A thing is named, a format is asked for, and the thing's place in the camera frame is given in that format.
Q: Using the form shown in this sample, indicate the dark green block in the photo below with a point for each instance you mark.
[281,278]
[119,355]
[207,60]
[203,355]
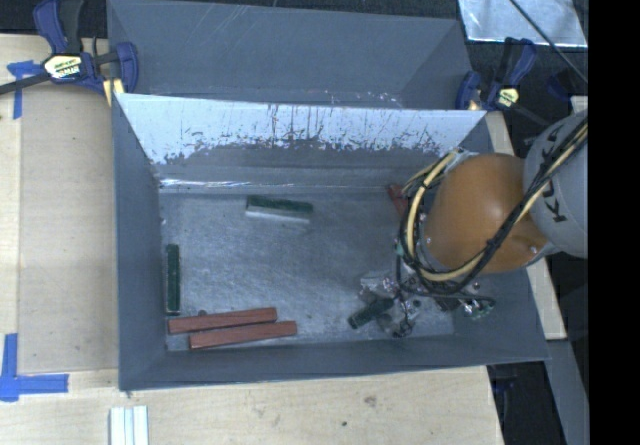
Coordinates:
[369,314]
[280,209]
[173,278]

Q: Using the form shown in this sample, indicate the grey metal bin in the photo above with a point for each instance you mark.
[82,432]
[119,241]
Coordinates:
[280,58]

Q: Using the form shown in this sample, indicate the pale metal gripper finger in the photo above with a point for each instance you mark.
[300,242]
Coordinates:
[376,284]
[406,319]

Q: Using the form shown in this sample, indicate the red-brown flat block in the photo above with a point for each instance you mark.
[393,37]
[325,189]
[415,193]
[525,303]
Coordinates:
[397,197]
[242,334]
[222,320]

